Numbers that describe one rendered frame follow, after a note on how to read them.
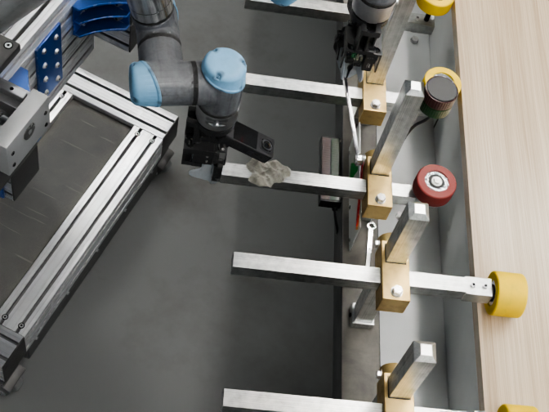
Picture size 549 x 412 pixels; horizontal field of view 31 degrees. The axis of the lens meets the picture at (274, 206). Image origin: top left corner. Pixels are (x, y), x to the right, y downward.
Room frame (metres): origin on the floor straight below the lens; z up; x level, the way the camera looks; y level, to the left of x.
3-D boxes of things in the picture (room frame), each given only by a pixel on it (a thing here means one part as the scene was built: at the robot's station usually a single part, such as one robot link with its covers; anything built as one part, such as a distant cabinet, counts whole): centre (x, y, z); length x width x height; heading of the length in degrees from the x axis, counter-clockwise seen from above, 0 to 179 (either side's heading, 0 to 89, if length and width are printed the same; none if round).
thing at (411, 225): (0.94, -0.23, 0.89); 0.04 x 0.04 x 0.48; 12
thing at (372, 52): (1.32, -0.07, 1.07); 0.09 x 0.08 x 0.12; 12
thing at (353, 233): (1.21, -0.15, 0.75); 0.26 x 0.01 x 0.10; 12
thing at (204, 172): (1.05, 0.15, 0.86); 0.06 x 0.03 x 0.09; 102
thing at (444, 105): (1.19, -0.22, 1.12); 0.06 x 0.06 x 0.02
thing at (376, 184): (1.16, -0.18, 0.84); 0.14 x 0.06 x 0.05; 12
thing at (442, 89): (1.19, -0.22, 1.03); 0.06 x 0.06 x 0.22; 12
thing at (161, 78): (1.05, 0.25, 1.12); 0.11 x 0.11 x 0.08; 23
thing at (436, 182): (1.16, -0.29, 0.85); 0.08 x 0.08 x 0.11
